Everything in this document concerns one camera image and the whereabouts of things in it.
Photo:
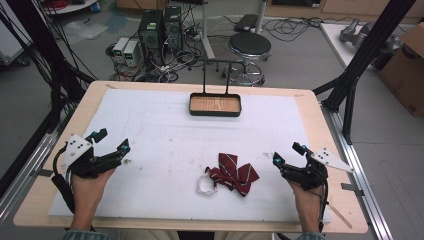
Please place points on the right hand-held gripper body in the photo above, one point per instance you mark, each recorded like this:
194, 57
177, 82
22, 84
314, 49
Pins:
308, 175

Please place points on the white power supply unit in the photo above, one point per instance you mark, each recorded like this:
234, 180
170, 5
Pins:
120, 48
131, 53

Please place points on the dark red striped bow tie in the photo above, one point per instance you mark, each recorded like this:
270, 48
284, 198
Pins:
235, 175

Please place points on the brown cardboard box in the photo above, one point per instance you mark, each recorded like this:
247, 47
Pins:
405, 73

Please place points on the black flat device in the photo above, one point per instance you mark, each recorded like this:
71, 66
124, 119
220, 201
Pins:
246, 23

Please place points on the clear plastic bag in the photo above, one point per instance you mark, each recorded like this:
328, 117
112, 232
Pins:
85, 31

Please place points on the aluminium rail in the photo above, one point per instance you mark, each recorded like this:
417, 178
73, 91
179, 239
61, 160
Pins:
363, 186
23, 180

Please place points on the black round stool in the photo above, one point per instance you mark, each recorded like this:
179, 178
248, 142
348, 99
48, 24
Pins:
250, 45

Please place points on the thin wooden stick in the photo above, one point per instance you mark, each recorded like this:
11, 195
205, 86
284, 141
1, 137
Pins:
340, 216

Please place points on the black rack with wooden tray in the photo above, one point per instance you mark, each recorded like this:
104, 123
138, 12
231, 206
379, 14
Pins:
215, 104

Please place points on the person's right hand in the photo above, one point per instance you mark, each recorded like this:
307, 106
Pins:
308, 200

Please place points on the grey tape piece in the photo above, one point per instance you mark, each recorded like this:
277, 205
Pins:
46, 172
351, 189

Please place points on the white low platform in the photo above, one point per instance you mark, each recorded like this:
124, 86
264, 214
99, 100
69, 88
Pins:
336, 43

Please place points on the slim black computer tower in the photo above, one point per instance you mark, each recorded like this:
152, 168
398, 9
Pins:
173, 28

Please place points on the white desk leg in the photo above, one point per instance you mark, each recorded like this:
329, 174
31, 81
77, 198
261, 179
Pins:
206, 30

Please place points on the white foam mat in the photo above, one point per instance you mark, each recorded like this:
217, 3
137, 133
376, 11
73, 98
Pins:
173, 150

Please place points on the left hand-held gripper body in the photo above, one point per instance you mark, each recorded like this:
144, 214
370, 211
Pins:
83, 165

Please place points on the person's left hand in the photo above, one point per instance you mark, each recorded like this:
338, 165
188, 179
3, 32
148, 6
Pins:
87, 191

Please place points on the white round table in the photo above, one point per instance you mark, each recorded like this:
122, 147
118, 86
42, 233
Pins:
71, 6

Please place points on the large black computer tower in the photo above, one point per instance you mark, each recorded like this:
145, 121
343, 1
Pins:
150, 35

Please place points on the black metal frame stand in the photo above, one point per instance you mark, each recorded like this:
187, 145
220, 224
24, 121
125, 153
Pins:
50, 63
360, 60

